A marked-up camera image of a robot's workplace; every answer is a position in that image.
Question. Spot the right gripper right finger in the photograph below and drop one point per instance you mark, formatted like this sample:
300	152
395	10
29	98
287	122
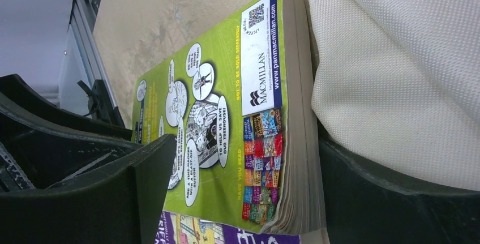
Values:
367	202

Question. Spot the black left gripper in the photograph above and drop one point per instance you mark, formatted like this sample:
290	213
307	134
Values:
43	145

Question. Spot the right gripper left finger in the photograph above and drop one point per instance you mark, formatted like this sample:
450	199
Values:
119	202

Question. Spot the purple paperback book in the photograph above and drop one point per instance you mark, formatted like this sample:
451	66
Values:
177	228

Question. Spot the beige canvas backpack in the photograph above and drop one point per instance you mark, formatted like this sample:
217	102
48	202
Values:
398	83

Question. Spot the green paperback book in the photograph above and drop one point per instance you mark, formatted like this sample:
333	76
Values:
237	103

